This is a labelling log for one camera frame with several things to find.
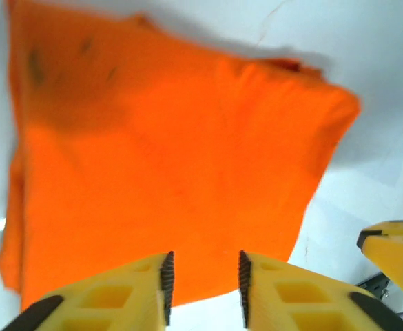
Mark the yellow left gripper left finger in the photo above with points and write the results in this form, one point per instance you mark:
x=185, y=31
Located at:
x=118, y=300

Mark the orange t-shirt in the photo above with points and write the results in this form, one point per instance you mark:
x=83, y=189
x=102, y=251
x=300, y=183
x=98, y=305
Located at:
x=160, y=155

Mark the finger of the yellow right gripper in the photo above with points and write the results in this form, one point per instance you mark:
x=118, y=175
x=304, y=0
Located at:
x=401, y=258
x=401, y=228

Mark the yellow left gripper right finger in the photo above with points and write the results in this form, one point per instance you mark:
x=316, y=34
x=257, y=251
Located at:
x=308, y=303

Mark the black metal frame bracket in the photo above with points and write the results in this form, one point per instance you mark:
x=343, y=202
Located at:
x=377, y=284

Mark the loose orange thread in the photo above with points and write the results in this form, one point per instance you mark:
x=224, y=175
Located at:
x=266, y=29

